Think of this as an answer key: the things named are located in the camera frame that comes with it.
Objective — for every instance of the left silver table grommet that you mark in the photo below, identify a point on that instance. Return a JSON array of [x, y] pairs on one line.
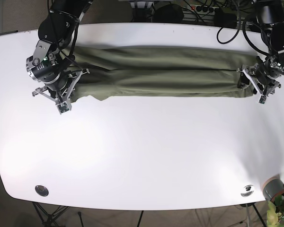
[[41, 190]]

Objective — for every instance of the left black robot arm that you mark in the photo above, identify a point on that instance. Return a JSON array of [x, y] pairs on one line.
[[268, 17]]

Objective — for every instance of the green potted plant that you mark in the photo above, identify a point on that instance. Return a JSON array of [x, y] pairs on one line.
[[275, 212]]

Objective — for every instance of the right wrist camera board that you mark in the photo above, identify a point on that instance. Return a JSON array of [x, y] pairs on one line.
[[64, 107]]

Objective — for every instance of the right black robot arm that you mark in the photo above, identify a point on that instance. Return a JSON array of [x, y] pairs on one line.
[[53, 62]]

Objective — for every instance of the silver table grommet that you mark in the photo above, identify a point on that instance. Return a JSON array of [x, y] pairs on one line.
[[247, 191], [41, 190]]

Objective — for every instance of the grey plant pot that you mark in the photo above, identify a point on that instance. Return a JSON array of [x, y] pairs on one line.
[[272, 188]]

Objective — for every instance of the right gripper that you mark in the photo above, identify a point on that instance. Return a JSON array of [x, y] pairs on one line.
[[61, 88]]

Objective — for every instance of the olive green T-shirt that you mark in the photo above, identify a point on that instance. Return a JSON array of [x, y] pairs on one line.
[[160, 71]]

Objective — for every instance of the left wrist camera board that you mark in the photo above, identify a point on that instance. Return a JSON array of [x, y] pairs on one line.
[[263, 99]]

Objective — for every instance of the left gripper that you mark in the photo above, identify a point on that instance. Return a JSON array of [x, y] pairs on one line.
[[254, 76]]

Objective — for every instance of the black table leg frame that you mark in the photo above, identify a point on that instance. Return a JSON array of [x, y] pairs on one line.
[[49, 219]]

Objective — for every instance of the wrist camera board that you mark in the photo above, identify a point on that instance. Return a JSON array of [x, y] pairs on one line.
[[263, 99], [64, 107]]

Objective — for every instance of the right silver table grommet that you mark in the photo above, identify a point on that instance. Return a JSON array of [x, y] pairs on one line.
[[247, 191]]

